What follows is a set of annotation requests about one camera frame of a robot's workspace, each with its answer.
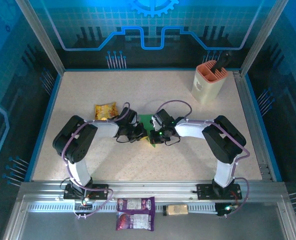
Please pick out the green paper sheet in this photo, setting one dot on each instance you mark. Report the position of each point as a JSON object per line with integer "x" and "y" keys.
{"x": 145, "y": 120}

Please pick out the right control board with LED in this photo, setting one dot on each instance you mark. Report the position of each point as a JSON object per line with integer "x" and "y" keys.
{"x": 223, "y": 210}

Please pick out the short aluminium side rail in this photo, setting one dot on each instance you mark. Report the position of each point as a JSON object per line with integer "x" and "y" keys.
{"x": 248, "y": 105}

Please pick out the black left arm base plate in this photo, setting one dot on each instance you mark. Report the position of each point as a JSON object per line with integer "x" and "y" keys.
{"x": 100, "y": 191}

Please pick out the tan block with black cap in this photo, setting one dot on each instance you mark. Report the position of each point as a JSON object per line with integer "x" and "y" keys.
{"x": 177, "y": 209}

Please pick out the purple snack bag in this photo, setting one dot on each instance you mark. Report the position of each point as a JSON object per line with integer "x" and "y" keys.
{"x": 135, "y": 203}
{"x": 135, "y": 221}

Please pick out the grey metal shelf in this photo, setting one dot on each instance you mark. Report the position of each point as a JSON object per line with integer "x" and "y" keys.
{"x": 213, "y": 227}

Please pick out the aluminium frame post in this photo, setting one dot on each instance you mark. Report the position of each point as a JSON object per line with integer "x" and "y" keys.
{"x": 264, "y": 35}
{"x": 37, "y": 35}

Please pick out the long aluminium frame rail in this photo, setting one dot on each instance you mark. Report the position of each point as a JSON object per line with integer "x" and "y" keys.
{"x": 150, "y": 187}

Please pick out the control board with led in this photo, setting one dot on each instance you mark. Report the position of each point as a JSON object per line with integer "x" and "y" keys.
{"x": 223, "y": 210}
{"x": 83, "y": 203}

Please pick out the yellow snack packet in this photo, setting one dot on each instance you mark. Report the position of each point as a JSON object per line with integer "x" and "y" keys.
{"x": 105, "y": 111}

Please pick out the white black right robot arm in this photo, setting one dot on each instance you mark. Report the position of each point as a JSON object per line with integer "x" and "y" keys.
{"x": 190, "y": 128}

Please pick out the left control board with LED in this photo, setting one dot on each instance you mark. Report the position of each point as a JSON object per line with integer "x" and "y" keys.
{"x": 83, "y": 203}

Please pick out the beige knife holder orange top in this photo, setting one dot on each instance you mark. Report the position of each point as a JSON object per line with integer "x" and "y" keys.
{"x": 208, "y": 88}

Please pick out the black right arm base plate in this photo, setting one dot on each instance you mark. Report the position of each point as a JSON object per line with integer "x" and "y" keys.
{"x": 205, "y": 191}

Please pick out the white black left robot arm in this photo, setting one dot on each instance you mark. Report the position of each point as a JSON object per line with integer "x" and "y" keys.
{"x": 105, "y": 130}

